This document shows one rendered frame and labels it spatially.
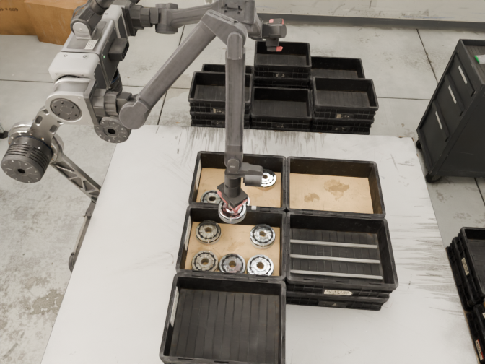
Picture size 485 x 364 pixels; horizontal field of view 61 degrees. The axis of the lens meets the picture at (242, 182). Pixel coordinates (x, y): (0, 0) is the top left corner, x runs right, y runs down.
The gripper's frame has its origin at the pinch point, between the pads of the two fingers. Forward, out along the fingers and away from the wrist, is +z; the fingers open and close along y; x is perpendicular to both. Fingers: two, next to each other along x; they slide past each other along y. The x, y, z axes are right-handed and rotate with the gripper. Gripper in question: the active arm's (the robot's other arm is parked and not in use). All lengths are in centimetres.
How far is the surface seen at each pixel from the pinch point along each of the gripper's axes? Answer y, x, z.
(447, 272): -66, -65, 33
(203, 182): 30.3, -8.1, 22.6
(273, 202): 1.7, -25.3, 21.7
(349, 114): 36, -126, 51
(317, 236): -22.4, -27.9, 21.2
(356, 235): -32, -40, 21
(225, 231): 3.4, 0.2, 22.1
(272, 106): 85, -106, 68
